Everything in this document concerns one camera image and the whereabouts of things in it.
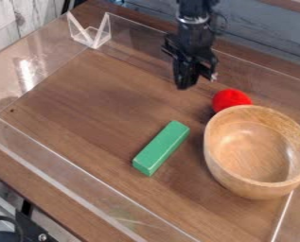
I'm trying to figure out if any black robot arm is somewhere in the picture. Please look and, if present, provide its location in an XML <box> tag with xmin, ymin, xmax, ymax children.
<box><xmin>163</xmin><ymin>0</ymin><xmax>220</xmax><ymax>90</ymax></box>

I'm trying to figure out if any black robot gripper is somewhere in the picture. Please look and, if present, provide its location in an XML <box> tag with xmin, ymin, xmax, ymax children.
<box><xmin>163</xmin><ymin>15</ymin><xmax>220</xmax><ymax>90</ymax></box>

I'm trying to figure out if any green rectangular block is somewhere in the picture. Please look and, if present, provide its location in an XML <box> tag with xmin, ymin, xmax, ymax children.
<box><xmin>132</xmin><ymin>121</ymin><xmax>191</xmax><ymax>177</ymax></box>

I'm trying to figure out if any clear acrylic enclosure wall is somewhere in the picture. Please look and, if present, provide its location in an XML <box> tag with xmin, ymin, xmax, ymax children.
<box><xmin>0</xmin><ymin>9</ymin><xmax>300</xmax><ymax>242</ymax></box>

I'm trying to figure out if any wooden bowl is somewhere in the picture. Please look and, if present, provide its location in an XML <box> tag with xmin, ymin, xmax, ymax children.
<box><xmin>203</xmin><ymin>105</ymin><xmax>300</xmax><ymax>199</ymax></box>

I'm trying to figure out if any black metal clamp base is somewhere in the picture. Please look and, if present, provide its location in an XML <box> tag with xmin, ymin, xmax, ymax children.
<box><xmin>0</xmin><ymin>210</ymin><xmax>58</xmax><ymax>242</ymax></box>

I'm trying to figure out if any black cable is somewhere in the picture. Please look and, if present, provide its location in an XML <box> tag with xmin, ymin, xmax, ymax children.
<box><xmin>0</xmin><ymin>215</ymin><xmax>32</xmax><ymax>242</ymax></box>

